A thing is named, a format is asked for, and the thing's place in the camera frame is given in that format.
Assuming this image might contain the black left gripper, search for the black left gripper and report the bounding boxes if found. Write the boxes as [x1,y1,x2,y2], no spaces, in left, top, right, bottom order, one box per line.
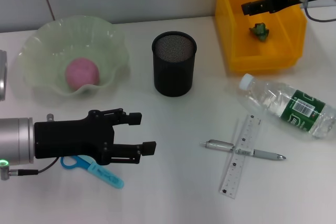
[34,107,158,165]

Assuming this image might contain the small green toy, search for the small green toy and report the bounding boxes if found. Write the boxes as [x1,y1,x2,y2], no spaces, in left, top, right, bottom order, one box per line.
[248,22,271,42]

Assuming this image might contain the pink peach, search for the pink peach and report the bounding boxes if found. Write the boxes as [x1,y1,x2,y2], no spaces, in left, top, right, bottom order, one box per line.
[65,58,101,90]

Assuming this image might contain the clear plastic water bottle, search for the clear plastic water bottle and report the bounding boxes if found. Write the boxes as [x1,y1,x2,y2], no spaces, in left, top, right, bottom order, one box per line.
[239,73,336,141]

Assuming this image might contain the blue capped scissors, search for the blue capped scissors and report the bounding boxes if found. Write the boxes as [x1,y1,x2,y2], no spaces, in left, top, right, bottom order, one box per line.
[60,155,124,190]

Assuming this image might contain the black mesh pen holder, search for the black mesh pen holder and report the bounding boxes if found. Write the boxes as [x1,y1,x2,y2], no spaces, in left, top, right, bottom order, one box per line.
[151,31,197,98]

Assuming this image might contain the grey ballpoint pen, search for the grey ballpoint pen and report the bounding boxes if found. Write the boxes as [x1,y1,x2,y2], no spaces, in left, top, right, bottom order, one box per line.
[199,139,287,162]

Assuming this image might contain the transparent plastic ruler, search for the transparent plastic ruler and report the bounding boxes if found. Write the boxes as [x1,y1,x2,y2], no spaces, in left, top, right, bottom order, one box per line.
[219,114,263,199]

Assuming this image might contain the pale green glass fruit plate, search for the pale green glass fruit plate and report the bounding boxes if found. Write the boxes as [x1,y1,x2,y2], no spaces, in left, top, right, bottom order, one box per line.
[17,16,132,98]

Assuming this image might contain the yellow plastic bin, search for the yellow plastic bin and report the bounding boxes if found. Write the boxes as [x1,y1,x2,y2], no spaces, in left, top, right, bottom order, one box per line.
[215,0,307,74]

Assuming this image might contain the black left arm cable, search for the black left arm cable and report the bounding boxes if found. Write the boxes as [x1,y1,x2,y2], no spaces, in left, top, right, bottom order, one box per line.
[0,157,60,182]

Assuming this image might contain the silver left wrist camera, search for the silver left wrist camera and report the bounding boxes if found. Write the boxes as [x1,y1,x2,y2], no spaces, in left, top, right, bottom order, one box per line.
[0,50,8,101]

